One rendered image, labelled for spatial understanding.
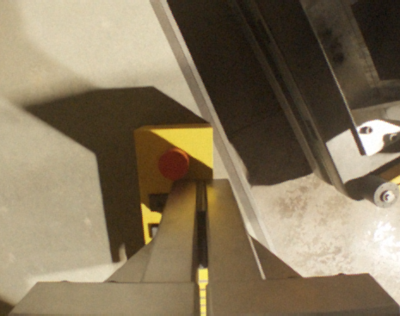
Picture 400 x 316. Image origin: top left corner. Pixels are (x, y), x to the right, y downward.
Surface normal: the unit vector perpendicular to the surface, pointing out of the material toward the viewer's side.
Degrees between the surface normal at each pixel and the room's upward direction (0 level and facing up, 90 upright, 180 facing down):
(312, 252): 0
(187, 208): 90
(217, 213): 90
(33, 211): 0
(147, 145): 0
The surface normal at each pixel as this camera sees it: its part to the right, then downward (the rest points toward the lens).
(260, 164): 0.00, 0.24
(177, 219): -0.03, -0.97
